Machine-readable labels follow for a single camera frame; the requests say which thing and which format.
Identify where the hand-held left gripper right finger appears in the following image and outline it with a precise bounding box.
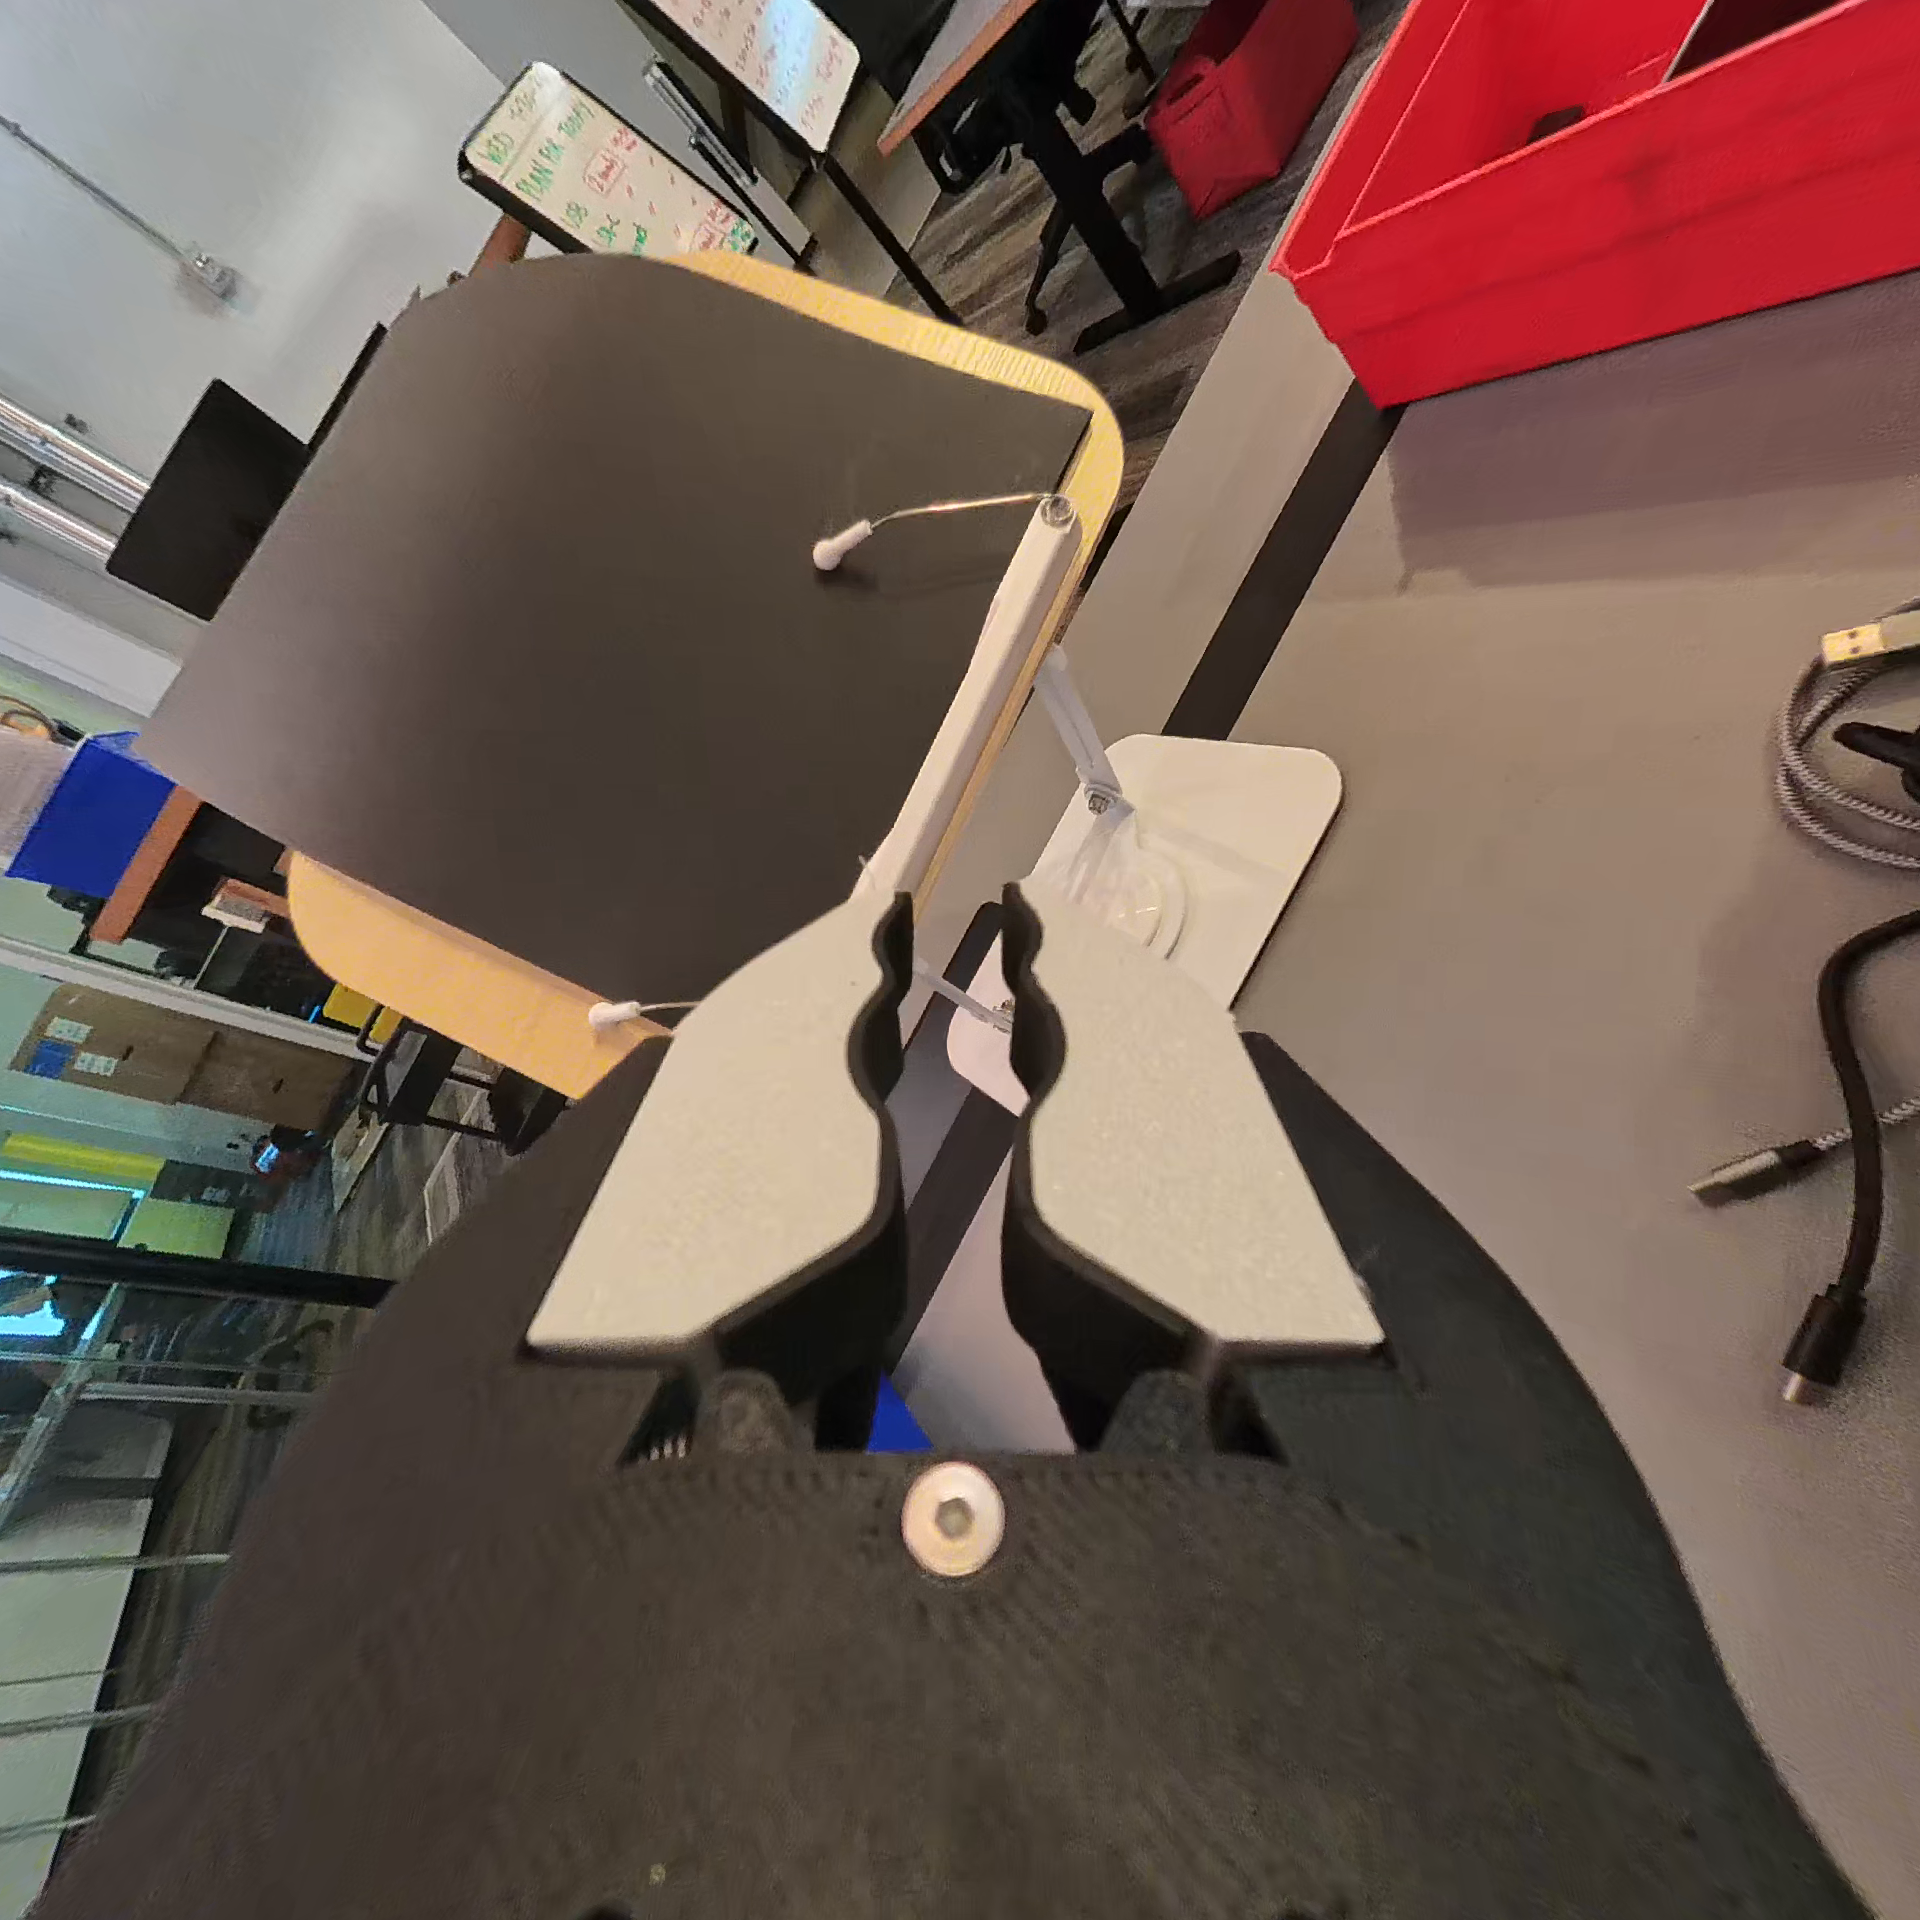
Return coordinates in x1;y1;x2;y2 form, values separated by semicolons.
999;882;1386;1365

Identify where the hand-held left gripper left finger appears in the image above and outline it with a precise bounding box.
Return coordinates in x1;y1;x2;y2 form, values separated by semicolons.
526;896;917;1356

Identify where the grey braided usb-c cable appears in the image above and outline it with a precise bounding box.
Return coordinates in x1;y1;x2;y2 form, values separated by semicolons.
1690;660;1920;1202

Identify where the black usb-c cable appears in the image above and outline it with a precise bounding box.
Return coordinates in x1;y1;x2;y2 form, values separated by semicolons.
1774;913;1920;1408

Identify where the red plastic bin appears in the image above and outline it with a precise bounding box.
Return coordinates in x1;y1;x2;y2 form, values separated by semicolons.
1267;0;1920;411

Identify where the wooden book stand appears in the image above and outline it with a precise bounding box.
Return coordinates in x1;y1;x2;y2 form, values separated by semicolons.
285;256;1342;1102

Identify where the black sheet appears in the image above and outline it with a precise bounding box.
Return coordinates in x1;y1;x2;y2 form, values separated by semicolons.
131;256;1093;1012

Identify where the black monitor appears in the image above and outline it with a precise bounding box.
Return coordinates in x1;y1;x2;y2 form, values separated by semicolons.
109;377;315;624

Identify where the whiteboard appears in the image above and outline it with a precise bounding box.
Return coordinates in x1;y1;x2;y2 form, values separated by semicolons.
459;63;756;267
645;0;862;149

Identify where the red storage bin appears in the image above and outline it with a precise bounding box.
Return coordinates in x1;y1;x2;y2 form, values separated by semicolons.
1149;0;1355;221

